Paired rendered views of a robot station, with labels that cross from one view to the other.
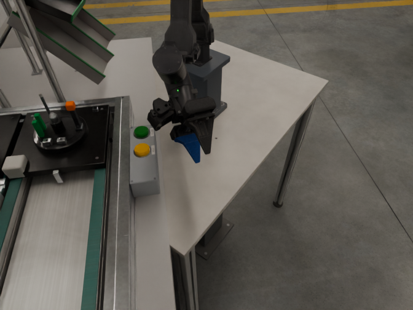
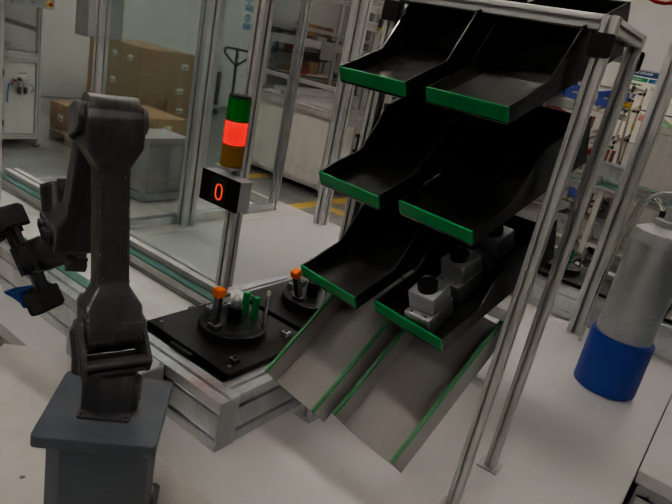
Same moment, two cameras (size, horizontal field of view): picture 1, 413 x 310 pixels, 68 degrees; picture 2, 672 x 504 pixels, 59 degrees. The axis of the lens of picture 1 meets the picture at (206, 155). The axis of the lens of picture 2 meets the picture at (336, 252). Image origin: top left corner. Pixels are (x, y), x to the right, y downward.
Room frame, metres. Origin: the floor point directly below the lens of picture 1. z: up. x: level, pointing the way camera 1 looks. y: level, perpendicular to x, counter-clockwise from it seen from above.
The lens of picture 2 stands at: (1.49, -0.28, 1.56)
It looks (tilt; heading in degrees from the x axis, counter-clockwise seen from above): 19 degrees down; 133
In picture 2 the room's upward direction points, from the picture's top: 12 degrees clockwise
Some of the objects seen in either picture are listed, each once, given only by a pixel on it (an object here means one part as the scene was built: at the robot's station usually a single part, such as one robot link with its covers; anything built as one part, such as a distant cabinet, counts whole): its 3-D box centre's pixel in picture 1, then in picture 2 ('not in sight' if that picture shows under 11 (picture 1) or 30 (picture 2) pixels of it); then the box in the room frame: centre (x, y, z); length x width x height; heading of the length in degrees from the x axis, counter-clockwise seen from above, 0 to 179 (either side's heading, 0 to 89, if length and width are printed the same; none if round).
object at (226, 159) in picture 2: not in sight; (232, 154); (0.41, 0.48, 1.28); 0.05 x 0.05 x 0.05
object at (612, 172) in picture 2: not in sight; (605, 171); (-0.81, 5.77, 0.90); 0.40 x 0.31 x 0.17; 8
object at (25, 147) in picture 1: (63, 138); (231, 333); (0.61, 0.40, 0.96); 0.24 x 0.24 x 0.02; 9
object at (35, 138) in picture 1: (61, 133); (232, 325); (0.61, 0.40, 0.98); 0.14 x 0.14 x 0.02
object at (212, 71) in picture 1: (198, 86); (103, 467); (0.86, 0.03, 0.96); 0.15 x 0.15 x 0.20; 53
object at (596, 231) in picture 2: not in sight; (588, 226); (-0.74, 5.63, 0.36); 0.60 x 0.40 x 0.15; 10
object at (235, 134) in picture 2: not in sight; (235, 132); (0.41, 0.48, 1.33); 0.05 x 0.05 x 0.05
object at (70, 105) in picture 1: (70, 115); (220, 305); (0.62, 0.35, 1.04); 0.04 x 0.02 x 0.08; 99
